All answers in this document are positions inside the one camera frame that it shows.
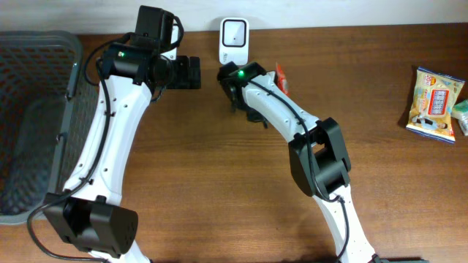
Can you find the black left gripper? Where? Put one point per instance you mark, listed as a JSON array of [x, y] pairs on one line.
[[183, 77]]

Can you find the red snack bag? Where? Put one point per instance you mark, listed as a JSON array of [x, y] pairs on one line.
[[281, 80]]

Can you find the cream chips bag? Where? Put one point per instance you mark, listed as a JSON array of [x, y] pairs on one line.
[[433, 99]]

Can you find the teal tissue pack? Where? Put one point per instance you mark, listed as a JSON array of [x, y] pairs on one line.
[[459, 112]]

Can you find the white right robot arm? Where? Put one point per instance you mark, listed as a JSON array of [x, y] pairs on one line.
[[319, 160]]

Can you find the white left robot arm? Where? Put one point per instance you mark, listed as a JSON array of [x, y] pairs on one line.
[[133, 71]]

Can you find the grey plastic basket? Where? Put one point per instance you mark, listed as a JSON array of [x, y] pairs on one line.
[[46, 112]]

